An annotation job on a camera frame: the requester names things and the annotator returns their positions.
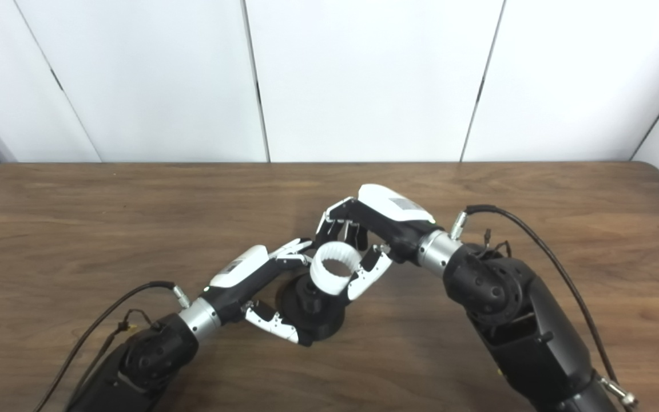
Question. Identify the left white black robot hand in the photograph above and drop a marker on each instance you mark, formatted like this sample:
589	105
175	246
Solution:
243	272

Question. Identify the round black plastic part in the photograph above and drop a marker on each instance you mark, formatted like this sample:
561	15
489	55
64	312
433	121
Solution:
321	317

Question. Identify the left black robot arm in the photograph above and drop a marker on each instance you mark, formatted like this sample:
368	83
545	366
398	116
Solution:
146	360

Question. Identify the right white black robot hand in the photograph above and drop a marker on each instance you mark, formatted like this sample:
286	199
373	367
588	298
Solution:
389	214

